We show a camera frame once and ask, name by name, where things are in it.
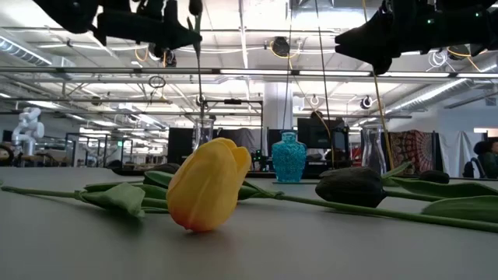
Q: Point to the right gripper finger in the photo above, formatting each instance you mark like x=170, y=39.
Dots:
x=369, y=43

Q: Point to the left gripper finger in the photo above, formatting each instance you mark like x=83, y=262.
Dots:
x=148, y=33

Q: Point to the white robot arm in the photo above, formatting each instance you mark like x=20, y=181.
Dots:
x=28, y=128

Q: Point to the clear glass vase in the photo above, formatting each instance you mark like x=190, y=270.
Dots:
x=372, y=151
x=203, y=132

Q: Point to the blue textured glass vase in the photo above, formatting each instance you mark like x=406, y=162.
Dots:
x=288, y=159

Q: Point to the black computer monitor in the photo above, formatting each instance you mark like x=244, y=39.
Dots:
x=317, y=134

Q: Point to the red patterned tapestry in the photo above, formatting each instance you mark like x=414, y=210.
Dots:
x=412, y=151

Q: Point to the black partition panel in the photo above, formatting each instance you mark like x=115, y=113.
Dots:
x=179, y=145

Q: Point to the white hanging cloth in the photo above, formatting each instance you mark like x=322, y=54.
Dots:
x=461, y=153

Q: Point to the black office chair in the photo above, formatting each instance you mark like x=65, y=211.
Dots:
x=471, y=169

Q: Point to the person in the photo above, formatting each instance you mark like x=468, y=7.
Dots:
x=491, y=159

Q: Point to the black device green lights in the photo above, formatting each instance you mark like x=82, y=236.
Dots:
x=257, y=159

